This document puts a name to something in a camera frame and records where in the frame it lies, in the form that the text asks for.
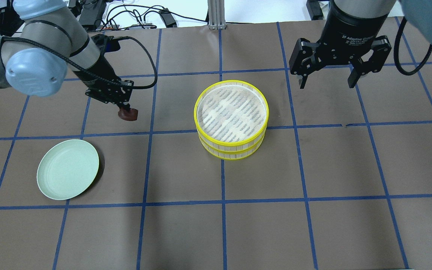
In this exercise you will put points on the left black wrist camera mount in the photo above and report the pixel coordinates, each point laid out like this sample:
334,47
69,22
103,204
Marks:
106,44

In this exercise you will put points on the black power adapter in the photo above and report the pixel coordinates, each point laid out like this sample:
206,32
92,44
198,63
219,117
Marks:
314,10

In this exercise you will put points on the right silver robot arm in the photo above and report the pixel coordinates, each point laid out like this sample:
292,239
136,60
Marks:
419,14

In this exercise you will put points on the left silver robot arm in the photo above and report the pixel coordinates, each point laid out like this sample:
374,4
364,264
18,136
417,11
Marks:
53,42

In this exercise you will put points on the aluminium frame post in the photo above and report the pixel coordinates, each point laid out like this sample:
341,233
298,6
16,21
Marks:
216,15

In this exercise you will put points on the light green plate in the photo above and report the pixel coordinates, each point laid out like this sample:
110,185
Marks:
67,169

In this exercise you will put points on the black power brick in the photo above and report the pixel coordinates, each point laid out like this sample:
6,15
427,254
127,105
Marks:
168,19

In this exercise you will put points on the brown bun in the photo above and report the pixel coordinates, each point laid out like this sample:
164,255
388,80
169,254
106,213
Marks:
129,115

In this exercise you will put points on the black electronics boxes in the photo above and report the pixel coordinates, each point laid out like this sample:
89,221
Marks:
13,13

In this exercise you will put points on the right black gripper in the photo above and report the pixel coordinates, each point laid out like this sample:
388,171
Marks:
345,28

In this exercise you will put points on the yellow bamboo steamer layer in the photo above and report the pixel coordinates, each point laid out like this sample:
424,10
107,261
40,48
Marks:
236,152
231,113

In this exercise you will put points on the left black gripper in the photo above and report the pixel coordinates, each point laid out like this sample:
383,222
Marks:
98,74

